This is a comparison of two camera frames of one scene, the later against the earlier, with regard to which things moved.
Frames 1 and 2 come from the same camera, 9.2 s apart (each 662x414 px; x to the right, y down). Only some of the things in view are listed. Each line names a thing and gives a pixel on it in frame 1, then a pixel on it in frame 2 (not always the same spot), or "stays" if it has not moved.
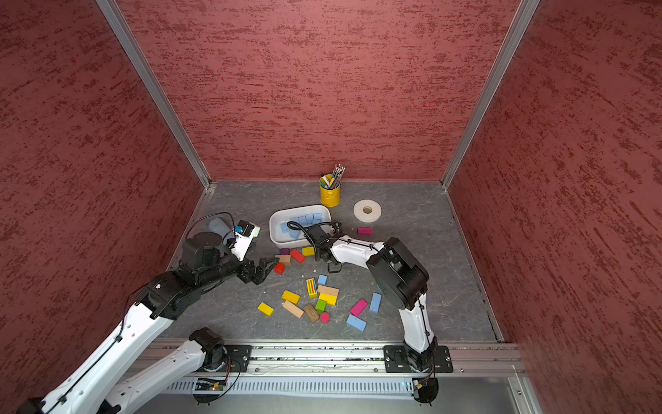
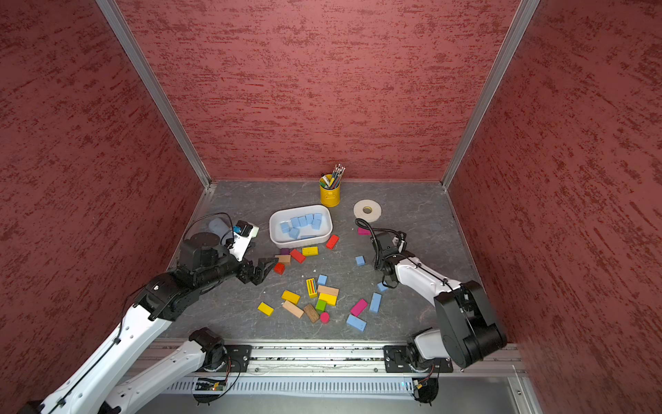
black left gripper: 246,275 stays
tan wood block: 323,289 stays
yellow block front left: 265,309 stays
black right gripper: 318,256 to 377,261
